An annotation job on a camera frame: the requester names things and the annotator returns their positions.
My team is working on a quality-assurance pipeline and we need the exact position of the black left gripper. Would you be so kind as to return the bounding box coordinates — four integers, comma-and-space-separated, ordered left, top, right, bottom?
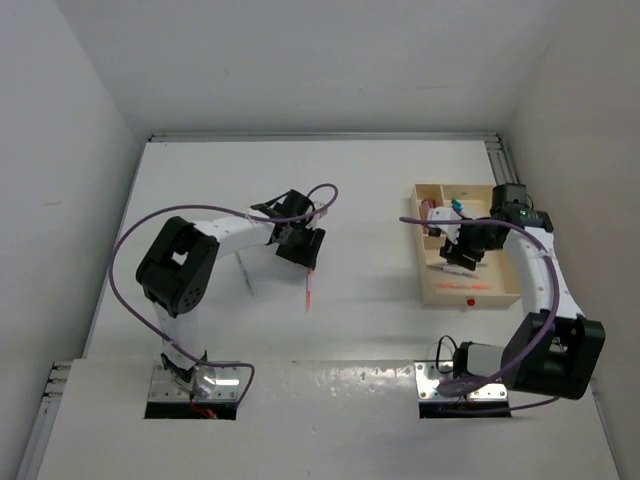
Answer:
277, 220, 325, 270

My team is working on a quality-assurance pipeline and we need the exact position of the orange highlighter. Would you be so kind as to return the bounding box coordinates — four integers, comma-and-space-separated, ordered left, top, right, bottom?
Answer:
305, 269, 314, 313

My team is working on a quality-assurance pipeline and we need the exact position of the orange highlighter pen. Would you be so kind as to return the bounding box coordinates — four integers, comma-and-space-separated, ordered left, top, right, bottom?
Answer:
433, 282, 490, 291

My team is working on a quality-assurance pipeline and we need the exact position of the teal capped white marker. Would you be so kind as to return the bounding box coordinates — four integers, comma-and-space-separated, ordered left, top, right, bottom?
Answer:
451, 199, 464, 214

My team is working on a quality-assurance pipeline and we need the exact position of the pink eraser roll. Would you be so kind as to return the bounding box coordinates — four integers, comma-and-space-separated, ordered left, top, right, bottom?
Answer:
420, 198, 437, 218

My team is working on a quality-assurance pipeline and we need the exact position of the clear green pen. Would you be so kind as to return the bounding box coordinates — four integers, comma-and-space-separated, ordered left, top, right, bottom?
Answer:
235, 252, 254, 297

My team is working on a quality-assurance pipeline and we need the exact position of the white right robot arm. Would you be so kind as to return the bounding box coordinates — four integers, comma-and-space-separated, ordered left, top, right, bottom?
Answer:
438, 183, 606, 400

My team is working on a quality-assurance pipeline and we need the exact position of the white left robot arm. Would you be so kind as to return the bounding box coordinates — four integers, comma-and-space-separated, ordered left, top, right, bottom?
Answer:
136, 189, 329, 387

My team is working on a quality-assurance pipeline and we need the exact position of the beige compartment tray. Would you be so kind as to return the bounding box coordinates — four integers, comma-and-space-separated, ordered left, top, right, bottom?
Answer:
410, 184, 520, 309

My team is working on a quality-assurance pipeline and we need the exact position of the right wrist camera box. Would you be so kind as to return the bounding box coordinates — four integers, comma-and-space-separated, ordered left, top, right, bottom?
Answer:
424, 206, 464, 243

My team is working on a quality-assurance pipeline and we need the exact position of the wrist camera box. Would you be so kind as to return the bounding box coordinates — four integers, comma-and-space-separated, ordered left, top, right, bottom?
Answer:
424, 206, 464, 243
311, 201, 328, 218

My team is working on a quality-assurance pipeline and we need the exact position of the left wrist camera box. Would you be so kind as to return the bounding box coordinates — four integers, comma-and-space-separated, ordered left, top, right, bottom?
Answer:
311, 201, 328, 218

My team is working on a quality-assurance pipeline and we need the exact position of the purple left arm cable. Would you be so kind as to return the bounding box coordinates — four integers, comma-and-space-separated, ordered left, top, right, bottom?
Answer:
108, 182, 339, 404

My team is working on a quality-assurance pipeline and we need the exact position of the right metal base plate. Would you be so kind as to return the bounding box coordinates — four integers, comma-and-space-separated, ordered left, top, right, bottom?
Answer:
413, 361, 509, 402

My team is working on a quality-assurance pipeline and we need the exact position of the metal base plate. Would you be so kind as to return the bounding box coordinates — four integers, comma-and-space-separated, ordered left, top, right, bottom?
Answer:
148, 362, 241, 403
413, 361, 509, 402

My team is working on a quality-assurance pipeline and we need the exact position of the aluminium rail back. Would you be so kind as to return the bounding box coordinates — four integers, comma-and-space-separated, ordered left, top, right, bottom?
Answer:
147, 132, 499, 143

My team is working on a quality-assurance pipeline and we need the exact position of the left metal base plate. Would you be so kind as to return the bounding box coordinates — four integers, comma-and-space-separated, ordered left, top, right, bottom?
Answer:
148, 362, 241, 403

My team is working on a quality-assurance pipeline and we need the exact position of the aluminium rail left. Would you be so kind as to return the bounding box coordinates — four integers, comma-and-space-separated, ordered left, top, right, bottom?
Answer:
16, 361, 72, 480

